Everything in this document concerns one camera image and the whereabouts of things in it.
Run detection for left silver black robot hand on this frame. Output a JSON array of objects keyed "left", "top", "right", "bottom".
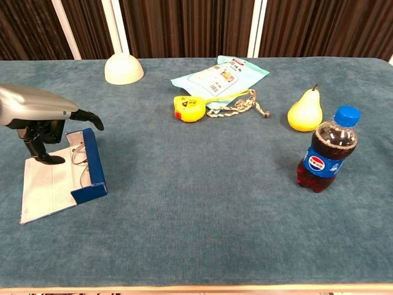
[{"left": 0, "top": 84, "right": 104, "bottom": 165}]

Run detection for thin wire-rimmed eyeglasses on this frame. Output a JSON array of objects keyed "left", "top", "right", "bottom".
[{"left": 71, "top": 141, "right": 93, "bottom": 187}]

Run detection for blue rectangular box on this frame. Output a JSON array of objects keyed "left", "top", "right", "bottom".
[{"left": 20, "top": 128, "right": 108, "bottom": 225}]

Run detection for upturned white bowl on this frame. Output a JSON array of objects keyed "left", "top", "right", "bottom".
[{"left": 104, "top": 52, "right": 145, "bottom": 85}]

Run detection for yellow tape measure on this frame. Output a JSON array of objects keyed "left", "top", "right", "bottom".
[{"left": 173, "top": 89, "right": 250, "bottom": 123}]

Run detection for dark brown pleated curtain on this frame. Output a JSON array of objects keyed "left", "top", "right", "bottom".
[{"left": 0, "top": 0, "right": 393, "bottom": 61}]

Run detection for light blue snack pouch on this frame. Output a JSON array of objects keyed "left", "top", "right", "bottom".
[{"left": 170, "top": 55, "right": 271, "bottom": 110}]

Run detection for teal table cloth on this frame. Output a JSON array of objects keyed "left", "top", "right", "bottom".
[{"left": 0, "top": 57, "right": 393, "bottom": 288}]

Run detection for yellow pear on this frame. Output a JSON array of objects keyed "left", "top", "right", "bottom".
[{"left": 287, "top": 84, "right": 324, "bottom": 133}]

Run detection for Pepsi cola bottle blue cap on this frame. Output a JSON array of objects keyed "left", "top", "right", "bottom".
[{"left": 297, "top": 105, "right": 362, "bottom": 194}]

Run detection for white frame post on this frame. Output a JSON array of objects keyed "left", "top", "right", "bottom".
[
  {"left": 101, "top": 0, "right": 130, "bottom": 55},
  {"left": 51, "top": 0, "right": 82, "bottom": 60},
  {"left": 247, "top": 0, "right": 268, "bottom": 58}
]

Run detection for braided beige rope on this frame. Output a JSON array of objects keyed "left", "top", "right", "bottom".
[{"left": 206, "top": 88, "right": 271, "bottom": 119}]

